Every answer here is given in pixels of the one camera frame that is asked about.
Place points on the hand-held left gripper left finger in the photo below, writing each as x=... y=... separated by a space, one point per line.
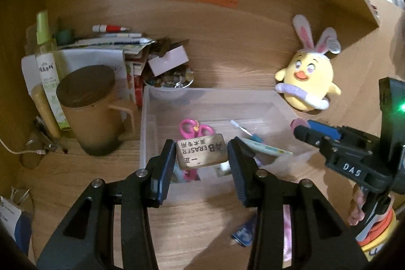
x=166 y=165

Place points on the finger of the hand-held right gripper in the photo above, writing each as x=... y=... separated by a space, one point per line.
x=322 y=128
x=311 y=137

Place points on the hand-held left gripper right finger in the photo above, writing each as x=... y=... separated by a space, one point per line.
x=237 y=168

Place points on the small pink object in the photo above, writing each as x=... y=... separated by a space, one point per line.
x=299 y=123

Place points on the clear capped pen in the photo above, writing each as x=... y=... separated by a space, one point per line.
x=245 y=130

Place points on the tan rubber eraser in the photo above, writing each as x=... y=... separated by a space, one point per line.
x=202 y=151

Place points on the pink scissors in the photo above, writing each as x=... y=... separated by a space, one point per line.
x=189 y=127

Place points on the clear plastic storage box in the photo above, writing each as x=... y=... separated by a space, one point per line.
x=221 y=108

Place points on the person's right hand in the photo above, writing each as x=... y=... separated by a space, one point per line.
x=356 y=210

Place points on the yellow chick plush toy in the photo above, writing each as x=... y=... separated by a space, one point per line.
x=311 y=77

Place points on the orange striped object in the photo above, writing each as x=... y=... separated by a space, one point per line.
x=379 y=230

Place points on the small blue packet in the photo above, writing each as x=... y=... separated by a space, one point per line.
x=243 y=232

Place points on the brown lidded mug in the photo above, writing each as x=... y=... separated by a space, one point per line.
x=91 y=124

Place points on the white bowl of trinkets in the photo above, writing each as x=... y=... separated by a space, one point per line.
x=167 y=80

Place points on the red white carton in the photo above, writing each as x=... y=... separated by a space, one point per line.
x=137 y=83

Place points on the small white box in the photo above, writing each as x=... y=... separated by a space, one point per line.
x=167 y=61

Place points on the black pen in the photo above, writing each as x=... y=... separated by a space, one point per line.
x=47 y=137

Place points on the stack of papers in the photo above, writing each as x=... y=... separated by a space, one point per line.
x=95 y=58

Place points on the tan tube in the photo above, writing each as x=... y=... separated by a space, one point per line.
x=44 y=108

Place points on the eyeglasses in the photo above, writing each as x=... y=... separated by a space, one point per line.
x=31 y=157

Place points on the red white marker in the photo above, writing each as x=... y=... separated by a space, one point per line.
x=109 y=28

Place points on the green spray bottle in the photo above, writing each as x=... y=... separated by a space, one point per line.
x=47 y=67

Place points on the blue white carton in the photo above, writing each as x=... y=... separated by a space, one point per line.
x=12 y=225

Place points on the green round cap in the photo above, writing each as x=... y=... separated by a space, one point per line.
x=65 y=35

